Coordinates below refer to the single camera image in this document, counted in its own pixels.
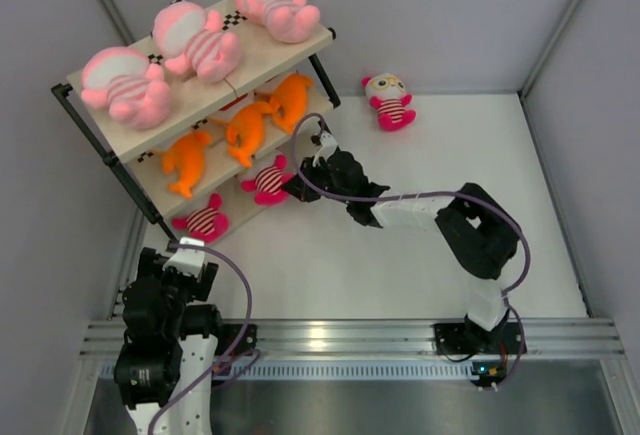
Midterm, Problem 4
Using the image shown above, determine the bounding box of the orange plush whale on shelf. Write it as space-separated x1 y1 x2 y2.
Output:
254 72 314 135

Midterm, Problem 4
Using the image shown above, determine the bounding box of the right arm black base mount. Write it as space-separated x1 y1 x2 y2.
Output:
434 320 523 357

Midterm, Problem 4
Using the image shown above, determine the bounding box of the hot pink bear with glasses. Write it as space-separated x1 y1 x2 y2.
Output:
238 152 293 206

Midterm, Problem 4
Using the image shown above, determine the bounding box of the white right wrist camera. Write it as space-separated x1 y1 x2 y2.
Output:
311 129 339 166

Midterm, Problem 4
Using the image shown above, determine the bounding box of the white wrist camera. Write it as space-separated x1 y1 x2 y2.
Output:
311 129 339 166
163 237 205 278

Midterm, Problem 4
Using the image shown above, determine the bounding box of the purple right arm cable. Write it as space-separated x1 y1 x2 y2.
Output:
292 113 532 391

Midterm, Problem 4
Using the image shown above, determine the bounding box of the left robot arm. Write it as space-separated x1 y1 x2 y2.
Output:
114 238 226 434

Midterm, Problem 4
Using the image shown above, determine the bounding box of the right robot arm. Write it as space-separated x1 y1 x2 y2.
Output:
282 149 531 354

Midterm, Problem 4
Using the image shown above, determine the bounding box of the hot pink striped plush bear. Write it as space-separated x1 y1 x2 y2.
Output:
171 192 230 244

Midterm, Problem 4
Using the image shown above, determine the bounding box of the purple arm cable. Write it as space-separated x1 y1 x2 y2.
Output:
292 113 532 391
147 242 264 435

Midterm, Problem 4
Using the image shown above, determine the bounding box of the large orange plush whale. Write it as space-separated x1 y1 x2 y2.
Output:
151 131 213 199

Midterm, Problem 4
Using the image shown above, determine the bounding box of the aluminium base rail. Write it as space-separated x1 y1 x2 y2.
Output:
79 318 625 358

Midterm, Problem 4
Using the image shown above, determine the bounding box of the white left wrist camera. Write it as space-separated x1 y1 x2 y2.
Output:
163 237 205 278

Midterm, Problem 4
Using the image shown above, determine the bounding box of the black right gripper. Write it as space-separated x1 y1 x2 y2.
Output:
283 157 352 206

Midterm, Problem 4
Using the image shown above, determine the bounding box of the light pink plush bear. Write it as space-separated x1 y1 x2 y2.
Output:
151 0 242 83
81 46 171 130
234 0 321 44

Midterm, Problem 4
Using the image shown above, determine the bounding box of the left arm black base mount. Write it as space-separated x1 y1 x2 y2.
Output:
215 323 258 357

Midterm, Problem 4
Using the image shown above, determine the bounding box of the white slotted cable duct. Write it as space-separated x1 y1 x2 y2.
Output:
97 358 501 381

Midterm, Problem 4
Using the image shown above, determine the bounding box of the beige three-tier black-frame shelf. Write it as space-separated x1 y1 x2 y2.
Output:
51 0 340 240

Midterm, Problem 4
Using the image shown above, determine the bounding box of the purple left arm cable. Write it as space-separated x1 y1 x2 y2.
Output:
147 242 264 435

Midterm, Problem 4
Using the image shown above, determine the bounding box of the small orange plush whale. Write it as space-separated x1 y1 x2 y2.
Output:
208 101 272 168

